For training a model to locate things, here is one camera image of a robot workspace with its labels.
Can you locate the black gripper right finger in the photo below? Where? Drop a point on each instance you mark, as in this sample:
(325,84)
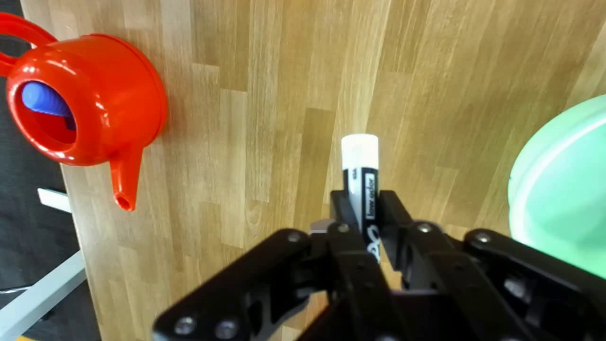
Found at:
(484,287)

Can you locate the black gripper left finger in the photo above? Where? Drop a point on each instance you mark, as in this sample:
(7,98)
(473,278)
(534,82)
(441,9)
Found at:
(253,295)

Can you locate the black and white marker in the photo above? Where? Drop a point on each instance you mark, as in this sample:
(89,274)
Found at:
(359,175)

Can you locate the green plastic bowl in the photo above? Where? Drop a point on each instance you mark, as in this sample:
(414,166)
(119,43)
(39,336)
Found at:
(556,188)

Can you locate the red toy teapot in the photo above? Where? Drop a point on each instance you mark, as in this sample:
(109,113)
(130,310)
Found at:
(85,101)

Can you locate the aluminium extrusion bracket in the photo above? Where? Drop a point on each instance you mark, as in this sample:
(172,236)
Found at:
(35,300)

